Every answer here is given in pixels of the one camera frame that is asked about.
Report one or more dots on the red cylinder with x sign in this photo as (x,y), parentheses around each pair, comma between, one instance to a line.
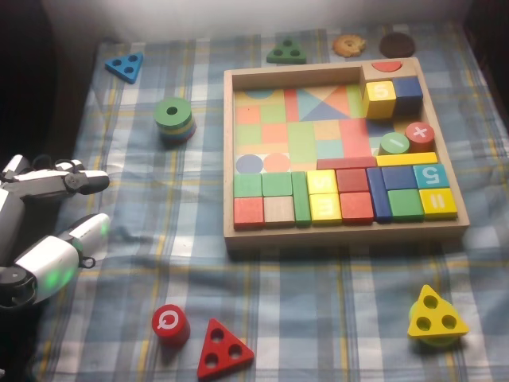
(421,142)

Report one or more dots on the yellow triangle with three holes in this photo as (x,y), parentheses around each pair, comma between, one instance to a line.
(434,316)

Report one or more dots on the tan toy biscuit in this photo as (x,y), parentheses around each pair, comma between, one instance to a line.
(342,48)

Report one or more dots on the green triangle with three holes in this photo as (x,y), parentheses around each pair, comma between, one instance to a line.
(287,60)

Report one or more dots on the dark brown toy cookie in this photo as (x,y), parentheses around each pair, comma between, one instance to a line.
(397,44)

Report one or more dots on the red triangle with three holes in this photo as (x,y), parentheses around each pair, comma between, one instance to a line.
(222,349)

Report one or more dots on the blue grey plaid cloth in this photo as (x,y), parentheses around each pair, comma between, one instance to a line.
(278,298)

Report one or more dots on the wooden puzzle tray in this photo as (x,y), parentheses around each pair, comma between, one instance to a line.
(342,238)

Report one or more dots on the dark blue cube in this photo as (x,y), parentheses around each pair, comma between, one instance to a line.
(409,99)

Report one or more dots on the blue triangle with three holes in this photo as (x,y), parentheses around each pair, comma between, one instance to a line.
(126,65)

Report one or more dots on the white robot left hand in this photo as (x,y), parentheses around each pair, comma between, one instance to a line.
(47,260)

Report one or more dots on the green cylinder with minus sign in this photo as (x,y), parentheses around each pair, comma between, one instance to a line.
(393,144)

